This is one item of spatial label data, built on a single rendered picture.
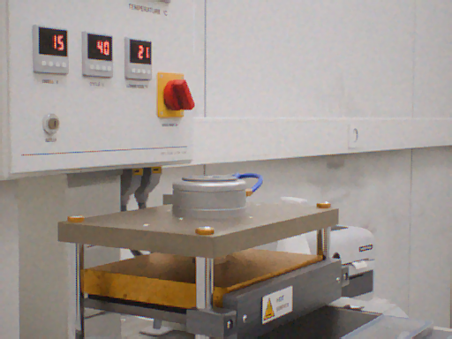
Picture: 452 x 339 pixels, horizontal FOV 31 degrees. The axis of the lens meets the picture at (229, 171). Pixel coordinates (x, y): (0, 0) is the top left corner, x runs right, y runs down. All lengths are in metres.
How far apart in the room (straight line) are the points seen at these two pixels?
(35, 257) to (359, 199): 1.65
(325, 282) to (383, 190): 1.77
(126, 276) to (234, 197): 0.14
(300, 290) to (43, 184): 0.31
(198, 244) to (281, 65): 1.38
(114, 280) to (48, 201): 0.16
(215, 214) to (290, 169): 1.30
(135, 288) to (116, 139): 0.21
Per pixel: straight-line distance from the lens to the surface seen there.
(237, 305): 0.73
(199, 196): 0.83
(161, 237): 0.74
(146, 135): 0.99
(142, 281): 0.80
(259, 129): 1.89
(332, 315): 0.95
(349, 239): 1.80
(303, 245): 1.70
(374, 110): 2.57
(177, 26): 1.04
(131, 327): 1.12
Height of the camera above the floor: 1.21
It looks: 4 degrees down
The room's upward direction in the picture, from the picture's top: straight up
